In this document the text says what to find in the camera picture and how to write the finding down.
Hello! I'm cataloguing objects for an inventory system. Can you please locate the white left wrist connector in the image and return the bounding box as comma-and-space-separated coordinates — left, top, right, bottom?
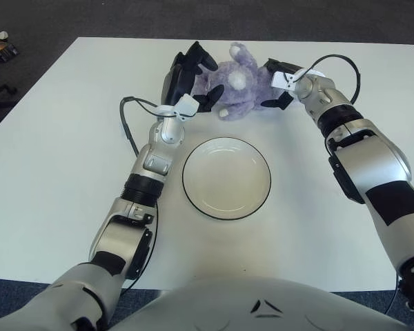
157, 95, 199, 122

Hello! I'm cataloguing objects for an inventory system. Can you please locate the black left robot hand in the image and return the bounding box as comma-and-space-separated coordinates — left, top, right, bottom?
160, 41, 225, 113

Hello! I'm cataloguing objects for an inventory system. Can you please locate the purple plush bunny doll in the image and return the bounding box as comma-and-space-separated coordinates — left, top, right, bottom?
189, 41, 290, 122

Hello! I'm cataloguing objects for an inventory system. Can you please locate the black chair base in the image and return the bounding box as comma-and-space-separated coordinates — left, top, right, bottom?
0, 84, 18, 108

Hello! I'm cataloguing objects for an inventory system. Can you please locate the white plate with black rim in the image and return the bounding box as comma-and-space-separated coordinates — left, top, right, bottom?
181, 137, 273, 221

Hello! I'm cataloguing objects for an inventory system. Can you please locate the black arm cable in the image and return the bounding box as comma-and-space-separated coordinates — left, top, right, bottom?
289, 54, 362, 104
119, 96, 159, 297

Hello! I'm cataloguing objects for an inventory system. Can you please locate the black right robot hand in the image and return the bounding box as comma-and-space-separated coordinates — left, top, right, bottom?
261, 57, 306, 111

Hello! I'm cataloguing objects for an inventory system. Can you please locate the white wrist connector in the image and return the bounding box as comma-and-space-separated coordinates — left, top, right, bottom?
270, 70, 297, 91
157, 95, 199, 122

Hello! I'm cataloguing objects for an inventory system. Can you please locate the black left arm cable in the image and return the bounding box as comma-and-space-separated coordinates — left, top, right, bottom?
119, 96, 159, 297

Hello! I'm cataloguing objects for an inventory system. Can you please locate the grey robot torso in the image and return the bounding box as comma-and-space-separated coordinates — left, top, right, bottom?
99, 275, 414, 331

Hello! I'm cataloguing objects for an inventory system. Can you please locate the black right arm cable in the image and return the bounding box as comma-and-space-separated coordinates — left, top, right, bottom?
289, 54, 362, 104

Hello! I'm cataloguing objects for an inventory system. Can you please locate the white right wrist connector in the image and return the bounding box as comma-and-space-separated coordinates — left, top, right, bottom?
270, 70, 297, 91

